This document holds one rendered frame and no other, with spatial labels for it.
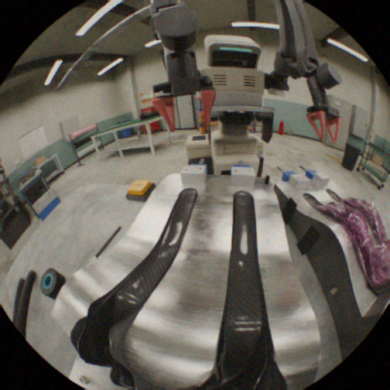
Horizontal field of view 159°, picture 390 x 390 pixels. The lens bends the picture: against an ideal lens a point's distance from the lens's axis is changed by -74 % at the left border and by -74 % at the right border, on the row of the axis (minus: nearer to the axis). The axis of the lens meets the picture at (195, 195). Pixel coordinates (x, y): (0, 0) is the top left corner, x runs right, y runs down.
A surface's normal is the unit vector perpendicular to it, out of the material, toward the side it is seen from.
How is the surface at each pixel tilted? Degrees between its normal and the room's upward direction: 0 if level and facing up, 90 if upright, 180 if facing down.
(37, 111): 90
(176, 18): 89
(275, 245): 1
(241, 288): 27
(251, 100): 90
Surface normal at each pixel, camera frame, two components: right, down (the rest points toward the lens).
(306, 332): -0.02, -0.95
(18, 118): 0.93, 0.14
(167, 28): 0.07, 0.58
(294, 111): -0.35, 0.59
